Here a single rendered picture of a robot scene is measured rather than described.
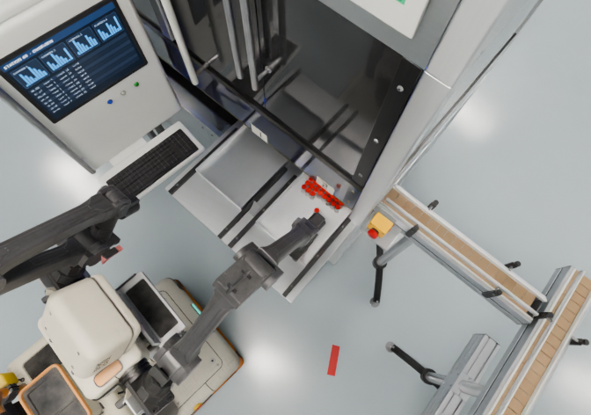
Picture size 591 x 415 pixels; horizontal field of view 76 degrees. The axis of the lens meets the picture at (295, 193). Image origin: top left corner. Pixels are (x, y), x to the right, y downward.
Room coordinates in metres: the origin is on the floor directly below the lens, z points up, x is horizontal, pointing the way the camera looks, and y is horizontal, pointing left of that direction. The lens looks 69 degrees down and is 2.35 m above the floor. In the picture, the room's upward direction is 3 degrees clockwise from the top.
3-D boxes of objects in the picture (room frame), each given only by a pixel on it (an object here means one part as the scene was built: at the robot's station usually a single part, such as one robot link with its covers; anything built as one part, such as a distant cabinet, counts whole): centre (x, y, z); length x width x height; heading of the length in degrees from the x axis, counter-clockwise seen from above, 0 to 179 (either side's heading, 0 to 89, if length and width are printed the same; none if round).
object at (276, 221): (0.47, -0.06, 0.90); 0.34 x 0.26 x 0.04; 142
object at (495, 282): (0.34, -0.64, 0.92); 0.69 x 0.16 x 0.16; 52
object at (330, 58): (0.60, -0.05, 1.50); 0.43 x 0.01 x 0.59; 52
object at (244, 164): (0.68, 0.21, 0.90); 0.34 x 0.26 x 0.04; 142
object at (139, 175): (0.68, 0.64, 0.82); 0.40 x 0.14 x 0.02; 135
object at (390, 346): (-0.17, -0.77, 0.07); 0.50 x 0.08 x 0.14; 52
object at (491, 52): (0.82, -0.56, 1.50); 0.85 x 0.01 x 0.59; 142
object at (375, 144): (0.48, -0.20, 1.40); 0.04 x 0.01 x 0.80; 52
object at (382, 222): (0.41, -0.33, 0.99); 0.08 x 0.07 x 0.07; 142
